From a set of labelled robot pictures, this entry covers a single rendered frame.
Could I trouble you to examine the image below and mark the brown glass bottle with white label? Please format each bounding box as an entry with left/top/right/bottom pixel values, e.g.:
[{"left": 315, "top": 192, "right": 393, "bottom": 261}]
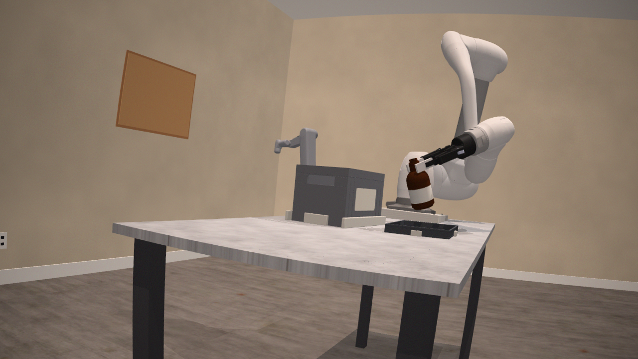
[{"left": 406, "top": 158, "right": 435, "bottom": 210}]

